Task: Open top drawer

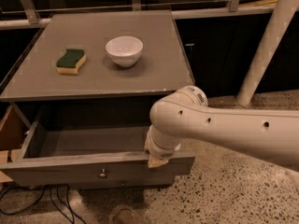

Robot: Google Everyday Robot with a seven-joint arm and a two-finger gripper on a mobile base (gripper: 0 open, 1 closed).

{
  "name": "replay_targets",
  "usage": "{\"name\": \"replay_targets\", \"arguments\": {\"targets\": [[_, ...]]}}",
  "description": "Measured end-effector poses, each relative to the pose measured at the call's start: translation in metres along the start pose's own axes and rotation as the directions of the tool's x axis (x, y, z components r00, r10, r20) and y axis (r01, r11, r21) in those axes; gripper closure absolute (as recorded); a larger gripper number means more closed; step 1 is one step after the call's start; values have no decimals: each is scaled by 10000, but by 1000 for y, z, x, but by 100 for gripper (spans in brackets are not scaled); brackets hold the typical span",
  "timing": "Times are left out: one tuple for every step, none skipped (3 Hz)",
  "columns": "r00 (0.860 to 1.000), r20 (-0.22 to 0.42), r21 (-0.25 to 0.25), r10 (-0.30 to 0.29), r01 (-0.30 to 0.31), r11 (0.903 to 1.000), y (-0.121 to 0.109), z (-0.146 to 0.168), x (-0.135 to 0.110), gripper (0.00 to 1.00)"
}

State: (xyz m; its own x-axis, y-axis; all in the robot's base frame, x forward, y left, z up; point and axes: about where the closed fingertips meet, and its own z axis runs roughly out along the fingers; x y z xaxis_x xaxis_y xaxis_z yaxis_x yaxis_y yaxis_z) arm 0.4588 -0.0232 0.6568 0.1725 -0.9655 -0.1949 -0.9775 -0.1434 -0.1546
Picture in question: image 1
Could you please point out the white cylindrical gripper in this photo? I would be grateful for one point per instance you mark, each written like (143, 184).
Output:
(163, 153)

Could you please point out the metal railing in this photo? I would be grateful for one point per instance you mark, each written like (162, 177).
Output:
(23, 14)

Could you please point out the grey drawer cabinet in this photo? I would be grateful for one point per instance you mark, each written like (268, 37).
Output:
(101, 90)

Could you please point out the green yellow sponge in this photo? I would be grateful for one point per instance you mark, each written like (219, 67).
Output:
(71, 61)

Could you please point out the wooden box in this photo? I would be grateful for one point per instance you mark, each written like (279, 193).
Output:
(11, 135)

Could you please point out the grey top drawer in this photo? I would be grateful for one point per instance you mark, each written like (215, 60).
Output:
(62, 148)

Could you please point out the white diagonal pole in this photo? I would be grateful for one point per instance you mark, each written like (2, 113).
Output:
(274, 31)

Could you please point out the white ceramic bowl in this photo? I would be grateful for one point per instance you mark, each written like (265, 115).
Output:
(124, 51)

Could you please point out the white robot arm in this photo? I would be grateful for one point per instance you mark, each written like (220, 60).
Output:
(268, 135)

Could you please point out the grey bottom drawer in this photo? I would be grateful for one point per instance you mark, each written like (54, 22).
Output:
(107, 184)

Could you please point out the grey drawer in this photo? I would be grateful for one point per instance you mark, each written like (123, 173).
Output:
(107, 184)
(62, 148)

